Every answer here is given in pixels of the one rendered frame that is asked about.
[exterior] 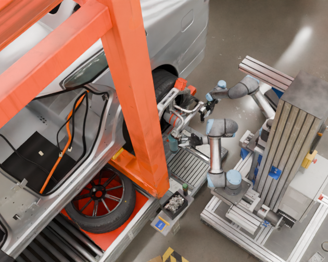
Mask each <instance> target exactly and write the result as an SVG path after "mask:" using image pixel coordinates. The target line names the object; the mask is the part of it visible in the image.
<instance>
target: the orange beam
mask: <svg viewBox="0 0 328 262"><path fill-rule="evenodd" d="M111 28H112V21H111V17H110V13H109V9H108V6H106V5H104V4H102V3H100V2H98V1H96V0H89V1H88V2H86V3H85V4H84V5H83V6H82V7H81V8H79V9H78V10H77V11H76V12H75V13H73V14H72V15H71V16H70V17H69V18H68V19H66V20H65V21H64V22H63V23H62V24H60V25H59V26H58V27H57V28H56V29H55V30H53V31H52V32H51V33H50V34H49V35H48V36H46V37H45V38H44V39H42V40H41V41H40V42H39V43H38V44H36V45H35V46H34V47H33V48H32V49H30V50H29V51H28V52H27V53H26V54H25V55H23V56H22V57H21V58H20V59H19V60H18V61H16V62H15V63H14V64H13V65H12V66H10V67H9V68H8V69H7V70H6V71H5V72H3V73H2V74H1V75H0V128H2V127H3V126H4V125H5V124H6V123H7V122H8V121H9V120H10V119H11V118H13V117H14V116H15V115H16V114H17V113H18V112H19V111H20V110H21V109H22V108H24V107H25V106H26V105H27V104H28V103H29V102H30V101H31V100H32V99H33V98H35V97H36V96H37V95H38V94H39V93H40V92H41V91H42V90H43V89H45V88H46V87H47V86H48V85H49V84H50V83H51V82H52V81H53V80H54V79H55V78H57V77H58V76H59V75H60V74H61V73H63V71H64V70H65V69H66V68H68V67H69V66H70V65H71V64H72V63H74V62H75V61H76V60H77V59H78V58H79V57H80V56H81V55H82V54H83V53H85V52H86V51H87V50H88V49H89V48H90V47H91V46H92V45H93V44H94V43H96V42H97V41H98V40H99V39H100V38H101V37H102V36H103V35H104V34H105V33H107V32H108V31H109V30H110V29H111Z"/></svg>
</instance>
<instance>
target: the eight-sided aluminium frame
mask: <svg viewBox="0 0 328 262"><path fill-rule="evenodd" d="M181 94H183V100H184V98H185V96H186V95H190V94H191V90H190V89H188V88H187V87H185V89H184V90H183V91H181V90H179V89H177V88H176V87H174V88H173V89H172V90H171V91H170V92H169V93H168V94H167V95H166V96H165V97H164V98H163V100H162V101H161V102H160V103H159V104H158V105H157V109H158V112H159V113H158V115H159V120H160V119H161V116H162V114H163V112H164V110H165V108H166V107H167V106H168V105H169V104H170V103H171V102H172V101H173V99H174V98H175V97H176V96H177V95H181ZM169 97H170V98H169ZM168 98H169V100H168V101H167V102H166V100H167V99H168ZM190 105H191V104H189V105H188V106H186V108H185V109H186V110H188V109H189V107H190ZM173 127H174V126H172V125H170V126H169V128H168V129H167V130H166V131H165V132H164V133H163V134H162V141H166V140H168V136H169V135H170V134H171V132H172V131H173V130H175V129H176V127H174V128H173ZM172 128H173V129H172ZM171 129H172V131H171V132H170V133H168V132H169V131H170V130H171ZM167 133H168V134H167Z"/></svg>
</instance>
